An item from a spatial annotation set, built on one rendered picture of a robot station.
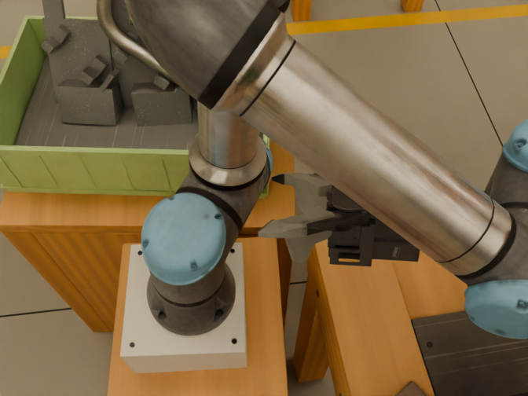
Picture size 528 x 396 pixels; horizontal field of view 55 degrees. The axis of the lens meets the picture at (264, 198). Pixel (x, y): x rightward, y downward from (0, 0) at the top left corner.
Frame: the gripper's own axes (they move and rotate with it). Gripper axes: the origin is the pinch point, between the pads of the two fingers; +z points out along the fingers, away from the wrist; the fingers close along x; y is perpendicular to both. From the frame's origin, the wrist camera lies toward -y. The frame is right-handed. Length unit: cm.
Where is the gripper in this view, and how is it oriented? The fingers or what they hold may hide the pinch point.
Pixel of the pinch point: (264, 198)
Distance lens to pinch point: 65.1
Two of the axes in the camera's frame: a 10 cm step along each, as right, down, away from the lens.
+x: 1.3, -4.6, 8.8
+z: -9.9, -0.4, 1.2
